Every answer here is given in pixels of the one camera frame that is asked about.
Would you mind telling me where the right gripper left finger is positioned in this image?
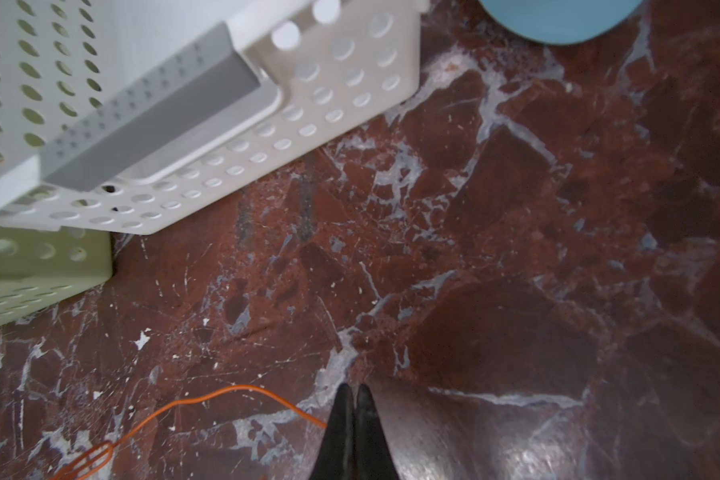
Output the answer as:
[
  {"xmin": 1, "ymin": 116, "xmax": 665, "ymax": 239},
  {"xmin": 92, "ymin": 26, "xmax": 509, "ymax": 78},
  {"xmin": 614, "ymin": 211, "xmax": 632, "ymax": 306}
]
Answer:
[{"xmin": 309, "ymin": 383, "xmax": 355, "ymax": 480}]

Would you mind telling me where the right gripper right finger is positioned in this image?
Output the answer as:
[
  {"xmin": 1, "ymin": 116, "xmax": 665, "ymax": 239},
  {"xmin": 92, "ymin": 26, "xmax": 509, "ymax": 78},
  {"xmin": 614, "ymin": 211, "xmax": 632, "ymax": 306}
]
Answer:
[{"xmin": 355, "ymin": 384, "xmax": 400, "ymax": 480}]

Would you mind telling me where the middle green perforated basket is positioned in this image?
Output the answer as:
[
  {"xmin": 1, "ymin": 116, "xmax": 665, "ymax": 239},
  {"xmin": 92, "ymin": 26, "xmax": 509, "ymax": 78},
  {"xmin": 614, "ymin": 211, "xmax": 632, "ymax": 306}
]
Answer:
[{"xmin": 0, "ymin": 227, "xmax": 113, "ymax": 326}]

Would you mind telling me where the white perforated basket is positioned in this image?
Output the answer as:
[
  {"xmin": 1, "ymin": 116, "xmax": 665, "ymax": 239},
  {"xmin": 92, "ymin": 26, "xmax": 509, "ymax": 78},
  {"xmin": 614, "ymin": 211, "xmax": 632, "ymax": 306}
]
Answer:
[{"xmin": 0, "ymin": 1, "xmax": 430, "ymax": 235}]

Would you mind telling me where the light blue plastic scoop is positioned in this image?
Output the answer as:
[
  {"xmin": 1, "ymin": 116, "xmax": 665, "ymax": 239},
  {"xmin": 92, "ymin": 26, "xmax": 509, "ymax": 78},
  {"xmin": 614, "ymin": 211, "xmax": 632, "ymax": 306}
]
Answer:
[{"xmin": 479, "ymin": 0, "xmax": 641, "ymax": 45}]

